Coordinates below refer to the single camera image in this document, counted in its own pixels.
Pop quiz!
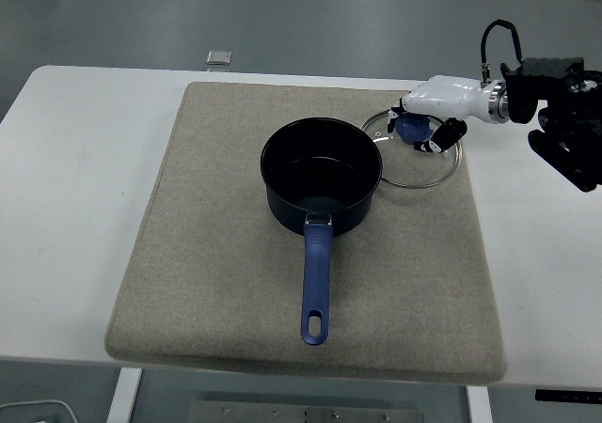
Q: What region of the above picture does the black table control panel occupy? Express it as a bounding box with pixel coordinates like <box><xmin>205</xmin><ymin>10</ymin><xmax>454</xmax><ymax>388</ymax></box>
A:
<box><xmin>534</xmin><ymin>388</ymin><xmax>602</xmax><ymax>402</ymax></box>

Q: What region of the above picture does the dark pot with blue handle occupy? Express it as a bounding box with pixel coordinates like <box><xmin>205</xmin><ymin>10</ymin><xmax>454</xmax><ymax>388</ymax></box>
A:
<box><xmin>260</xmin><ymin>117</ymin><xmax>383</xmax><ymax>347</ymax></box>

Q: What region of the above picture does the glass pot lid blue knob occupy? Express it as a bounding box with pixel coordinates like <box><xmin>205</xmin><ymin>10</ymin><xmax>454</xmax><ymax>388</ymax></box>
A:
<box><xmin>360</xmin><ymin>110</ymin><xmax>463</xmax><ymax>190</ymax></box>

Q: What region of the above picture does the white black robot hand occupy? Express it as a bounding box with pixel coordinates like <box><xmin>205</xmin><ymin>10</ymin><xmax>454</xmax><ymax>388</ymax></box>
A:
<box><xmin>386</xmin><ymin>74</ymin><xmax>498</xmax><ymax>155</ymax></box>

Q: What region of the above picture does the small silver floor plate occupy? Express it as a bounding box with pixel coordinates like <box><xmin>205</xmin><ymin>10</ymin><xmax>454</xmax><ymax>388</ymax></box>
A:
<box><xmin>205</xmin><ymin>49</ymin><xmax>232</xmax><ymax>69</ymax></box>

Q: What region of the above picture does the grey metal plate with screws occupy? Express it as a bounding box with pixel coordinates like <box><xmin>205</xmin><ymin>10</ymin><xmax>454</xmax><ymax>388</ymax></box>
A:
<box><xmin>189</xmin><ymin>399</ymin><xmax>424</xmax><ymax>423</ymax></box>

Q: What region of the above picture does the beige fabric mat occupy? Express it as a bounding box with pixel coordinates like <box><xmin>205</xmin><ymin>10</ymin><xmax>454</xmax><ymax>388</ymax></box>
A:
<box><xmin>103</xmin><ymin>81</ymin><xmax>508</xmax><ymax>386</ymax></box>

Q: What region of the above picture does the white table leg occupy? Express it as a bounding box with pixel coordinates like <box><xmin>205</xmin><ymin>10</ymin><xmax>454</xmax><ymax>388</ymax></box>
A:
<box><xmin>106</xmin><ymin>368</ymin><xmax>143</xmax><ymax>423</ymax></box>
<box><xmin>465</xmin><ymin>384</ymin><xmax>493</xmax><ymax>423</ymax></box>

